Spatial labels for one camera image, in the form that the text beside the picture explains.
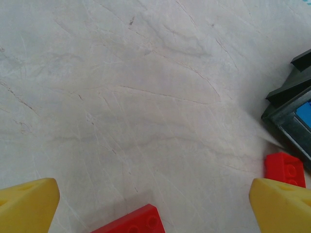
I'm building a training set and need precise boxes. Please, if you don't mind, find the red lego brick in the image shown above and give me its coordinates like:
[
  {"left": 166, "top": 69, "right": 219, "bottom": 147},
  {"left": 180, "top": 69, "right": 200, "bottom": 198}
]
[
  {"left": 91, "top": 203, "right": 166, "bottom": 233},
  {"left": 264, "top": 152, "right": 306, "bottom": 188}
]

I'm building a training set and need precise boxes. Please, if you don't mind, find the black plastic bin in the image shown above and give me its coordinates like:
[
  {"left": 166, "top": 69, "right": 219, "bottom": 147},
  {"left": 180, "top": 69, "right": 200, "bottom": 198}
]
[{"left": 261, "top": 48, "right": 311, "bottom": 172}]

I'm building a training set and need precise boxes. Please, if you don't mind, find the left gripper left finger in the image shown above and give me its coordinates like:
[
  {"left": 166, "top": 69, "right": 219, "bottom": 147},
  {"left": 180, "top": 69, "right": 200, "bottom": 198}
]
[{"left": 0, "top": 178, "right": 60, "bottom": 233}]

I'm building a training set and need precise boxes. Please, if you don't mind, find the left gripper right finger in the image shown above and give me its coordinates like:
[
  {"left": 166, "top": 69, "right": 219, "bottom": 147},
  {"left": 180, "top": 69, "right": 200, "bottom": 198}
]
[{"left": 249, "top": 178, "right": 311, "bottom": 233}]

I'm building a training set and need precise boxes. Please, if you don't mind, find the blue lego brick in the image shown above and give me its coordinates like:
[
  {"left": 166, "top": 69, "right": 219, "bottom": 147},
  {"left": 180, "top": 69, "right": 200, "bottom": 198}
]
[{"left": 295, "top": 99, "right": 311, "bottom": 129}]

